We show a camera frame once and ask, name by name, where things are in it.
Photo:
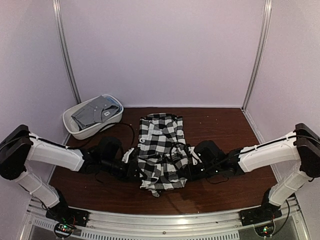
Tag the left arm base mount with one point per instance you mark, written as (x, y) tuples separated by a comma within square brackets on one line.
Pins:
[(70, 216)]

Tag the left aluminium post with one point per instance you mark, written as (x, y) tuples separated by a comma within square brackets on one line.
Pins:
[(64, 50)]

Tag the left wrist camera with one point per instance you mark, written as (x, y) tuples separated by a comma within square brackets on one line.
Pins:
[(127, 155)]

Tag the aluminium front rail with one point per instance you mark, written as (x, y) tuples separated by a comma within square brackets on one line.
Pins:
[(221, 225)]

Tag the black white plaid shirt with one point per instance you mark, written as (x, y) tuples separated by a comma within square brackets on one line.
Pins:
[(163, 156)]

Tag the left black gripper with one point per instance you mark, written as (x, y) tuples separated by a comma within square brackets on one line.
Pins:
[(129, 173)]

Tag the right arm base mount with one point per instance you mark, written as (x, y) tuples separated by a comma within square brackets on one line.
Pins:
[(258, 215)]

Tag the white plastic bin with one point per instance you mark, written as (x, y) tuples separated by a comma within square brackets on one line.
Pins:
[(72, 127)]

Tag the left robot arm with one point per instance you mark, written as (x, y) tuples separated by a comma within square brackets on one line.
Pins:
[(22, 146)]

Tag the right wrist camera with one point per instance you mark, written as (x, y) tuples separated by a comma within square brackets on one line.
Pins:
[(195, 159)]

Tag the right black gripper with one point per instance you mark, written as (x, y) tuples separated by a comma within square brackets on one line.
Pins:
[(192, 176)]

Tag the aluminium post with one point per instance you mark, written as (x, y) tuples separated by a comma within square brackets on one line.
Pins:
[(64, 50), (264, 31)]

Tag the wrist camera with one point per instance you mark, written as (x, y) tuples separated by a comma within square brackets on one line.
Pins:
[(195, 159), (127, 155)]

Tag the grey folded shirt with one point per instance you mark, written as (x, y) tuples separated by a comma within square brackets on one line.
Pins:
[(96, 111)]

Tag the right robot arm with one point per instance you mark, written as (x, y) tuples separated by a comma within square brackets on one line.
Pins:
[(301, 145)]

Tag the right aluminium post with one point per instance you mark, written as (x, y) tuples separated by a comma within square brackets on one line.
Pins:
[(264, 31)]

